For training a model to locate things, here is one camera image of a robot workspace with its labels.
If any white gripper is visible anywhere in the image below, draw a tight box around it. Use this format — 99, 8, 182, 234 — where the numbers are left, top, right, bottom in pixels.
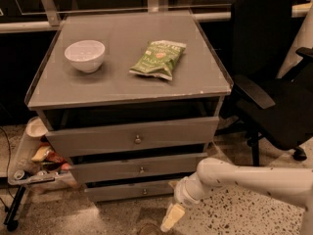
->
160, 175, 202, 232

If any grey drawer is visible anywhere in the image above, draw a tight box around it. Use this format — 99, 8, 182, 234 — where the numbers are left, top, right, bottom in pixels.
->
84, 174, 189, 202
46, 117, 219, 157
70, 153, 207, 183

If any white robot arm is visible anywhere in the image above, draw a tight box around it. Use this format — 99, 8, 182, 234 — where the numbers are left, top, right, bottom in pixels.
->
160, 158, 313, 235

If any grey drawer cabinet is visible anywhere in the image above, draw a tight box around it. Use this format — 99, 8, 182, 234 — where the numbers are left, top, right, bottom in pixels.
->
25, 11, 231, 190

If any red snack packet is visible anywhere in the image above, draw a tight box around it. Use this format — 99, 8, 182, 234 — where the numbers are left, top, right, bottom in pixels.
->
46, 152, 66, 164

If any clear plastic snack bin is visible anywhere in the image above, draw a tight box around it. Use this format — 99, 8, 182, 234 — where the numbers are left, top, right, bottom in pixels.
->
8, 117, 79, 194

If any yellow snack packet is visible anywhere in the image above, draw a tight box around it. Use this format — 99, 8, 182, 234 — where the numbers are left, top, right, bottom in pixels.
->
31, 146, 51, 162

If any green chip bag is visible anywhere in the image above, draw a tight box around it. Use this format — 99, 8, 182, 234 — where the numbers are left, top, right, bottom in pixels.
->
129, 40, 187, 81

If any soda can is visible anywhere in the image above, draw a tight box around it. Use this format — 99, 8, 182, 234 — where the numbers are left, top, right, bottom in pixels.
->
14, 169, 26, 180

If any white cup in bin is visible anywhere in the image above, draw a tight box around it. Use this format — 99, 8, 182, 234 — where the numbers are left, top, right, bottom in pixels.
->
25, 117, 48, 137

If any black stand leg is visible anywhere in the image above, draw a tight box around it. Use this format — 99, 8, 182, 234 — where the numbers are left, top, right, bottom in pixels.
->
4, 186, 25, 232

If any white ceramic bowl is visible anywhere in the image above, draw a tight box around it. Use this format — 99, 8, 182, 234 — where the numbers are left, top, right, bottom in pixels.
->
65, 40, 106, 72

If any black office chair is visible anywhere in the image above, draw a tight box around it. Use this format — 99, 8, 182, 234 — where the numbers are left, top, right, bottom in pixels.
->
220, 0, 313, 166

